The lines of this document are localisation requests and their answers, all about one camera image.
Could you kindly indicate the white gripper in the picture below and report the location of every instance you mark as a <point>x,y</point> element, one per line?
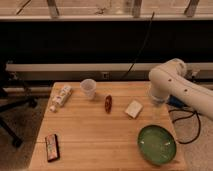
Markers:
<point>157,95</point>

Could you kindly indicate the white sponge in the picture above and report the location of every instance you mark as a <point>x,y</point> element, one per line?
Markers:
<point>133,109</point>

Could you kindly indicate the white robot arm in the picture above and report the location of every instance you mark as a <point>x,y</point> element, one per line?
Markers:
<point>168,79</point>

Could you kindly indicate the white ceramic cup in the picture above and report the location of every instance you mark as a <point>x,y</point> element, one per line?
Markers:
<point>88,86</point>

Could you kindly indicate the green plate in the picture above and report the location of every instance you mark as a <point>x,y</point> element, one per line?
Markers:
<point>156,144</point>

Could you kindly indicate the white baseboard heater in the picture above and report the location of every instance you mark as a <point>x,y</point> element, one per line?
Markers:
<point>106,71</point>

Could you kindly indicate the white tube package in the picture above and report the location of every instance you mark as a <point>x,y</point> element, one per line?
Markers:
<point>60,98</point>

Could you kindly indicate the dark candy bar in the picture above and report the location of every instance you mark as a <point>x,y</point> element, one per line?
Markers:
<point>52,147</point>

